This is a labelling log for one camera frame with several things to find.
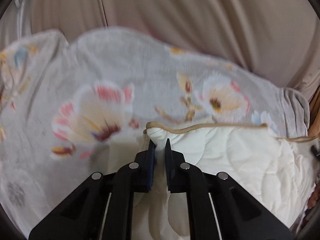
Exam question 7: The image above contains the cream quilted jacket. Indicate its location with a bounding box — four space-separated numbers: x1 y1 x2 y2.
130 121 320 240

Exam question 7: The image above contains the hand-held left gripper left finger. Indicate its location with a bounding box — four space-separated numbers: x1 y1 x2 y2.
29 139 158 240

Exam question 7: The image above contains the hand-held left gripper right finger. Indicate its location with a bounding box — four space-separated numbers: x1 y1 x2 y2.
164 138 293 240

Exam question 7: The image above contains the orange hanging garment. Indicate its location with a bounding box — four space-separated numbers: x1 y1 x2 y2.
309 97 320 141

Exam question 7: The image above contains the grey floral blanket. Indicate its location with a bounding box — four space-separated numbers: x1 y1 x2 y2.
0 26 311 233

